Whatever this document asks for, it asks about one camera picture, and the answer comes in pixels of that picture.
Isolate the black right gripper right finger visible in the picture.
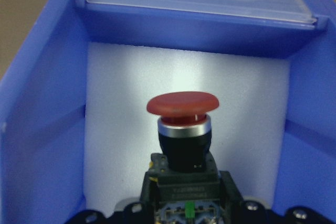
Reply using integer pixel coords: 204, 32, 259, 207
219, 171, 243, 206

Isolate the white foam pad right bin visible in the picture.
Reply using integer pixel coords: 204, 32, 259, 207
83, 42, 290, 215

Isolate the red mushroom push button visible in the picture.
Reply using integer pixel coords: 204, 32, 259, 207
146, 91, 221, 223

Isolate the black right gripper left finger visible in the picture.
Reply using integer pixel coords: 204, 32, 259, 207
140, 172, 160, 207

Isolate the blue bin right side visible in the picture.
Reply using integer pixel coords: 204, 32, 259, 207
1, 0, 335, 223

